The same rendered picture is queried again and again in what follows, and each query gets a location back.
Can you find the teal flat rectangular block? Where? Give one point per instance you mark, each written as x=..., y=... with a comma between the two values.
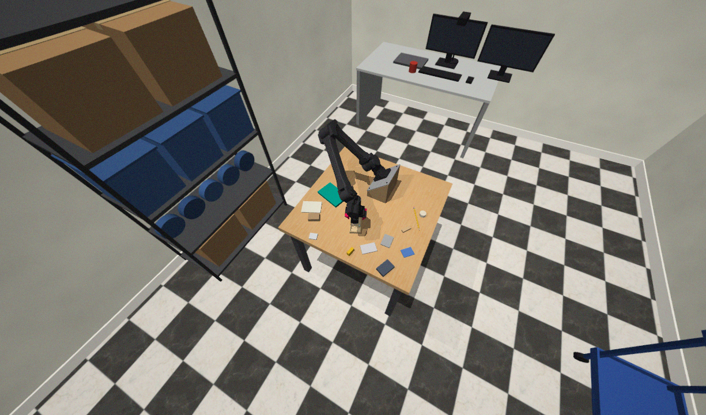
x=330, y=193

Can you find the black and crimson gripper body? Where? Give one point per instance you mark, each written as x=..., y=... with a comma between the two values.
x=363, y=212

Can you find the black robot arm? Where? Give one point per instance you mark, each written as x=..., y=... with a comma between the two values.
x=327, y=136

